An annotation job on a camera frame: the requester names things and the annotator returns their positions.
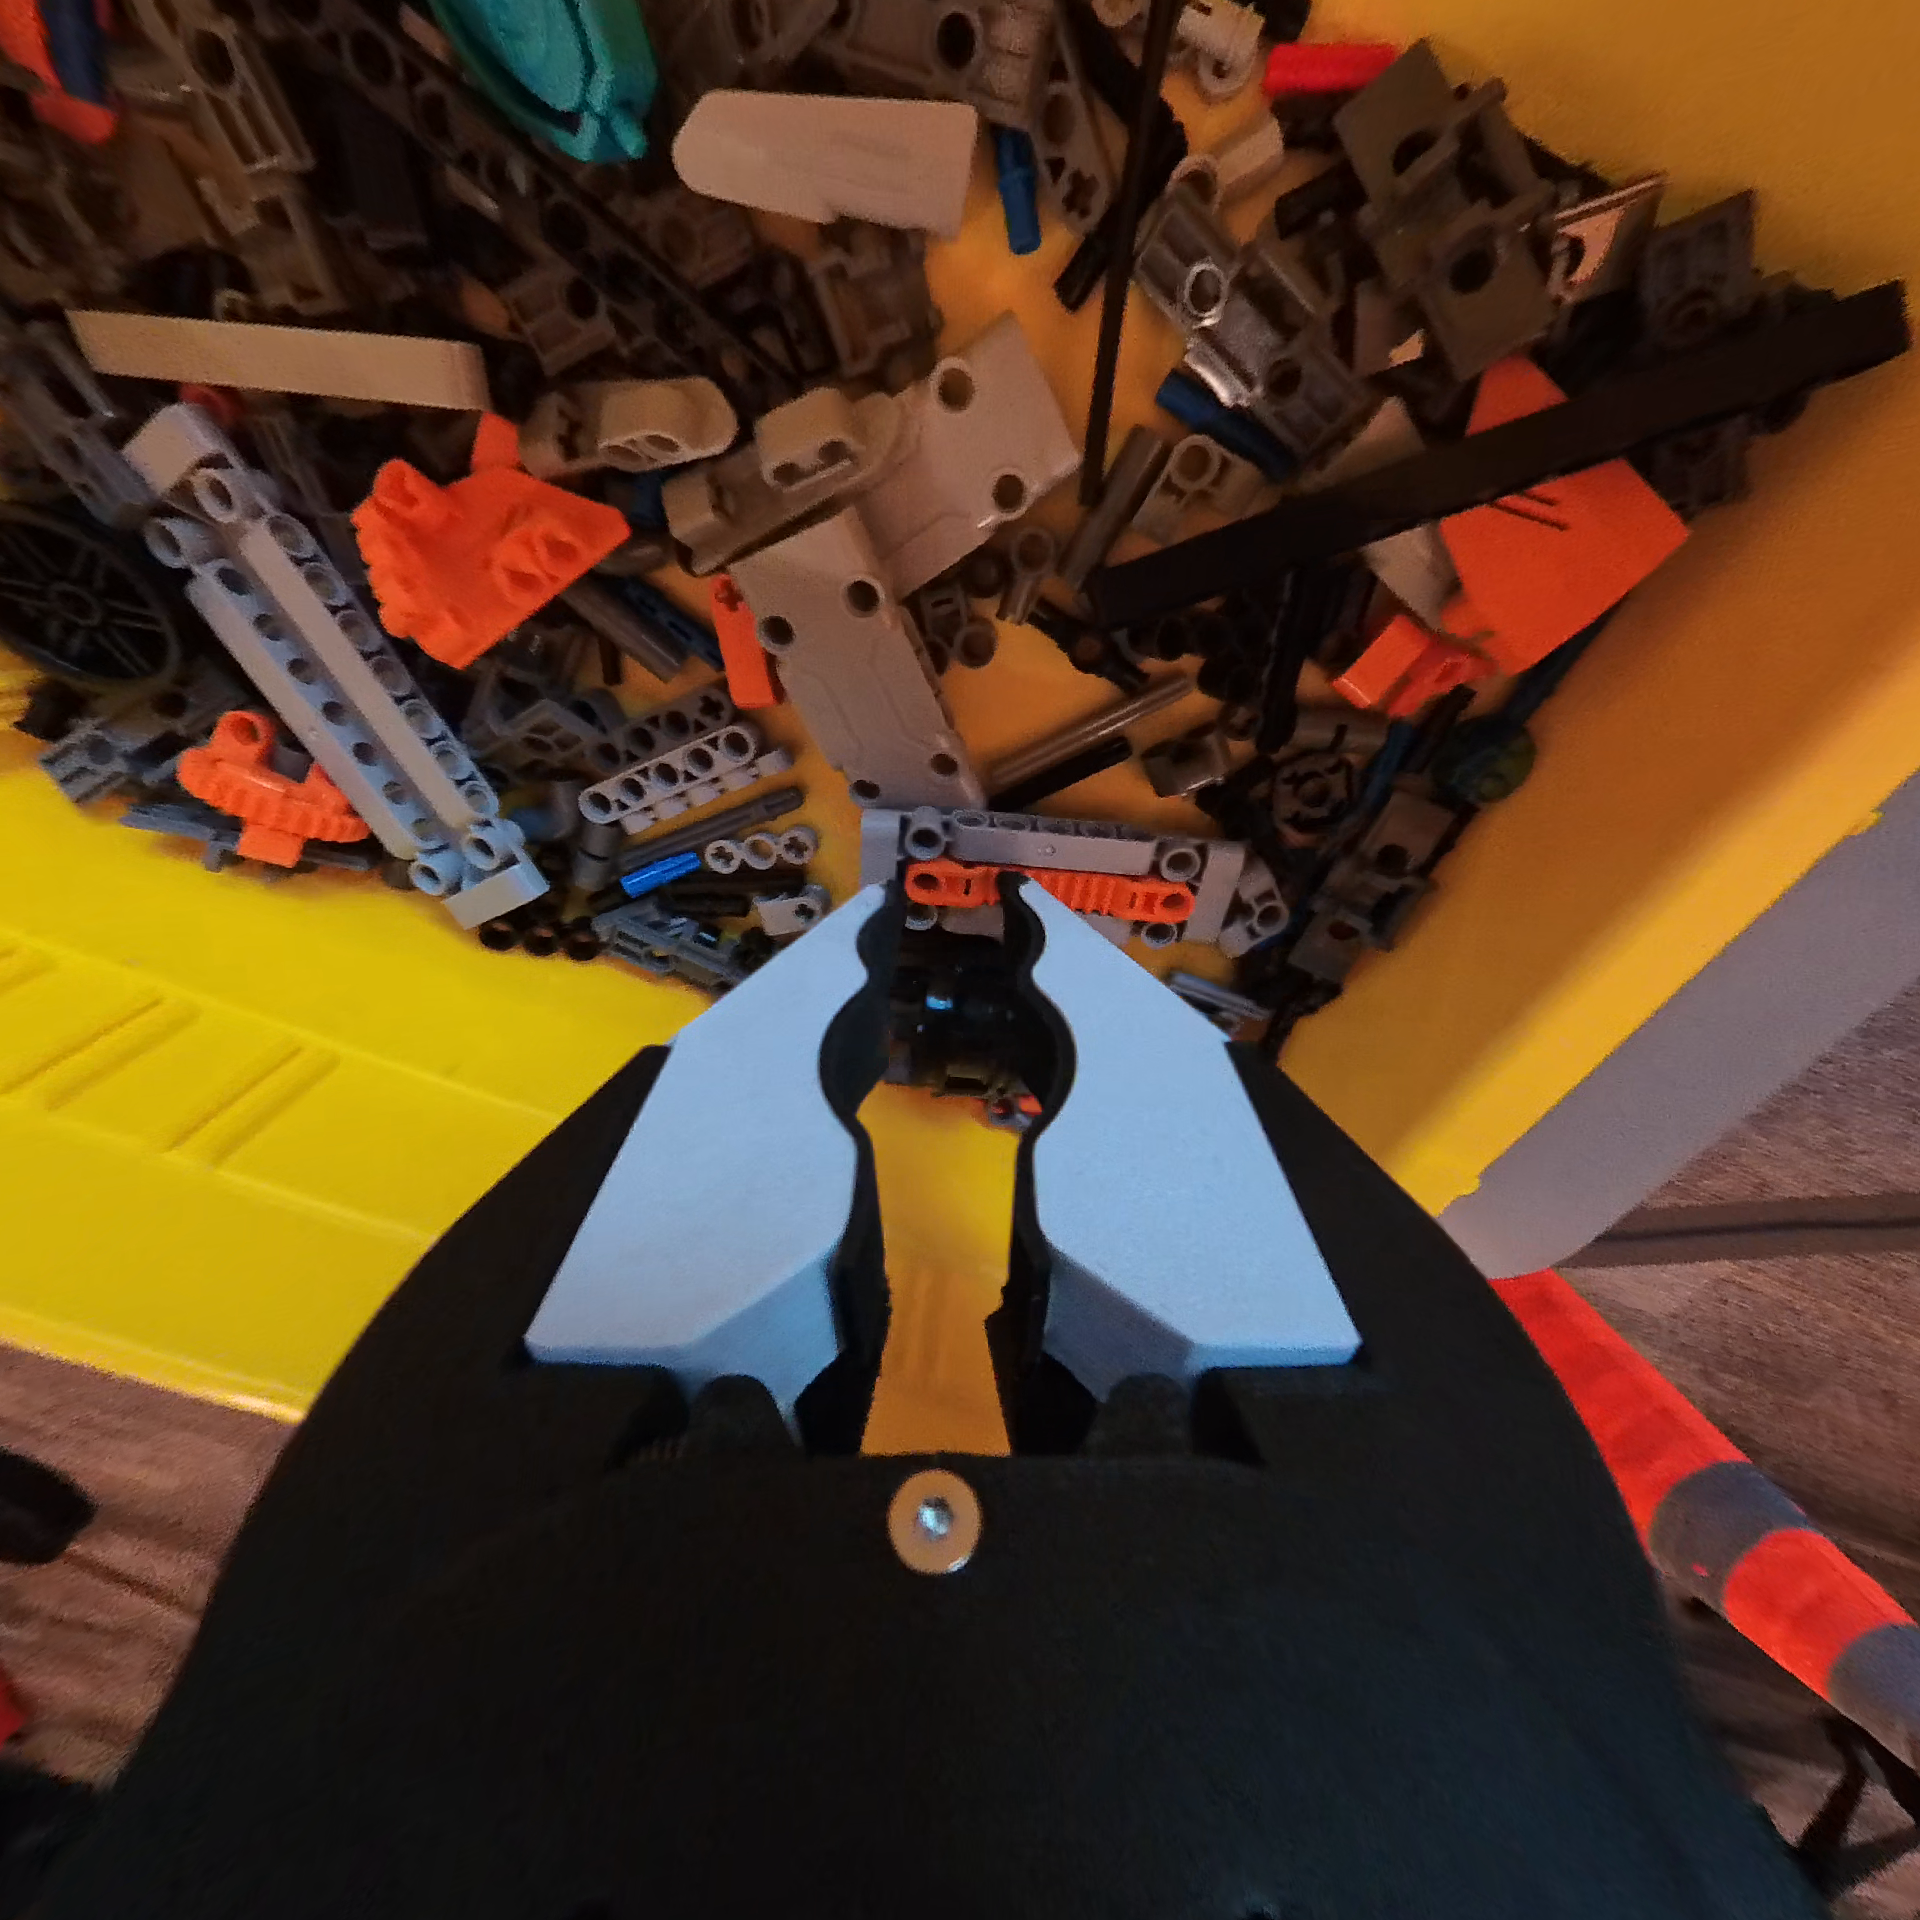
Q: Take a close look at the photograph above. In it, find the pile of mixed building parts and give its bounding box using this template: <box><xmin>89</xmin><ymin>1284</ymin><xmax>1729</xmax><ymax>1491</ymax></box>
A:
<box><xmin>0</xmin><ymin>0</ymin><xmax>1914</xmax><ymax>1120</ymax></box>

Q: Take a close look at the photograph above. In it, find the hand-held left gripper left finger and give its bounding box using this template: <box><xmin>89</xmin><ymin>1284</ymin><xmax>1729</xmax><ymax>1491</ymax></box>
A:
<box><xmin>525</xmin><ymin>881</ymin><xmax>908</xmax><ymax>1457</ymax></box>

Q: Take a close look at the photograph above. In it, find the yellow plastic bin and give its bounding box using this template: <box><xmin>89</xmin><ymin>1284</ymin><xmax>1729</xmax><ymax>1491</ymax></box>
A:
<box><xmin>0</xmin><ymin>0</ymin><xmax>1920</xmax><ymax>1420</ymax></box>

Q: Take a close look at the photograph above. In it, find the green plastic tool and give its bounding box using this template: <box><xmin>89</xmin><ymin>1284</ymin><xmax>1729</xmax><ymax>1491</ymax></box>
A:
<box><xmin>426</xmin><ymin>0</ymin><xmax>661</xmax><ymax>165</ymax></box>

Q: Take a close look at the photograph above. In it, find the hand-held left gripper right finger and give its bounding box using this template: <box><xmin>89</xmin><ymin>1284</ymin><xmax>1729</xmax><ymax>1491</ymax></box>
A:
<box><xmin>981</xmin><ymin>874</ymin><xmax>1366</xmax><ymax>1457</ymax></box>

